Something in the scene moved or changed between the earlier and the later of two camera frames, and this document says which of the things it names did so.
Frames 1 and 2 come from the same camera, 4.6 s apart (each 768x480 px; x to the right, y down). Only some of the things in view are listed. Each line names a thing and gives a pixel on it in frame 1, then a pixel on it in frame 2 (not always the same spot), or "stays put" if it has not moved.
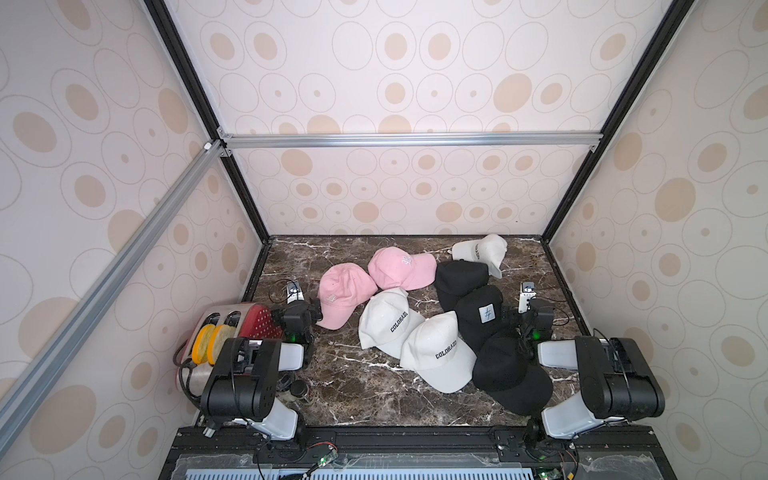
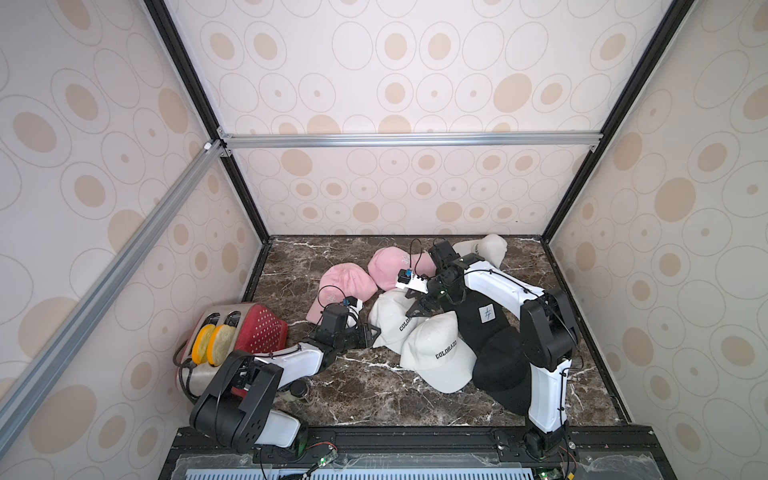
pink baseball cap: (342, 286) stays put
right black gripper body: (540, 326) → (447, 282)
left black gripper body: (311, 311) → (338, 341)
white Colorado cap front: (433, 348) stays put
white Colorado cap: (385, 321) stays put
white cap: (489, 250) stays put
